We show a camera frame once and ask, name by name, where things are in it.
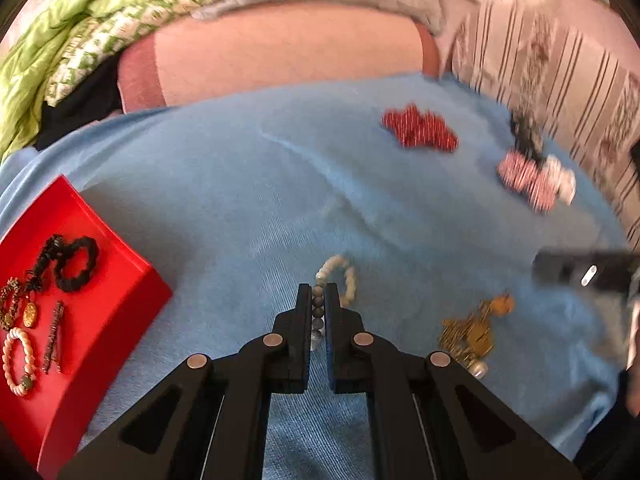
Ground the black scrunchie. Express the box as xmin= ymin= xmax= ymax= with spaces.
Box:
xmin=509 ymin=110 xmax=548 ymax=158

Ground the dark cloth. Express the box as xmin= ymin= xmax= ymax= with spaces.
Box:
xmin=32 ymin=57 xmax=126 ymax=151

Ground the white and grey bead bracelet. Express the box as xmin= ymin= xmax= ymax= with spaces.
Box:
xmin=310 ymin=254 xmax=357 ymax=353

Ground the red cardboard box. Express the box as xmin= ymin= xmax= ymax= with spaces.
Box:
xmin=0 ymin=175 xmax=173 ymax=478

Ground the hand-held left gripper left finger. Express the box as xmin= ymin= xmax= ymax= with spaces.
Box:
xmin=57 ymin=283 xmax=313 ymax=480

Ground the pink pearl bracelet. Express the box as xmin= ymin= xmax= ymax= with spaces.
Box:
xmin=2 ymin=326 xmax=38 ymax=395

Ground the black bead chain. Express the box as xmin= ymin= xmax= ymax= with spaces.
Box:
xmin=22 ymin=234 xmax=68 ymax=293

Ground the pink quilted cushion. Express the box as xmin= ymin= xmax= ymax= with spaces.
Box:
xmin=117 ymin=12 xmax=441 ymax=113

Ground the gold oval pendant necklace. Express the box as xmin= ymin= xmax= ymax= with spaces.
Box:
xmin=0 ymin=277 xmax=41 ymax=332

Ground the red polka dot scrunchie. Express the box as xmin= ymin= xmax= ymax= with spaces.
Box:
xmin=381 ymin=103 xmax=460 ymax=151

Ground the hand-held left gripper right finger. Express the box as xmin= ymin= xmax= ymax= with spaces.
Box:
xmin=324 ymin=282 xmax=583 ymax=480

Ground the brown beaded strand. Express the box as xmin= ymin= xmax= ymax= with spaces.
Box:
xmin=42 ymin=301 xmax=66 ymax=375

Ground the striped floral pillow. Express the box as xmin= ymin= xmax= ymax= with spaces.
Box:
xmin=450 ymin=0 xmax=640 ymax=251

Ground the green and white patterned quilt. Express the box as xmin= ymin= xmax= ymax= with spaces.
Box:
xmin=45 ymin=0 xmax=261 ymax=106

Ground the red and white checked scrunchie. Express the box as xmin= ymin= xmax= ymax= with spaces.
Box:
xmin=496 ymin=150 xmax=558 ymax=213

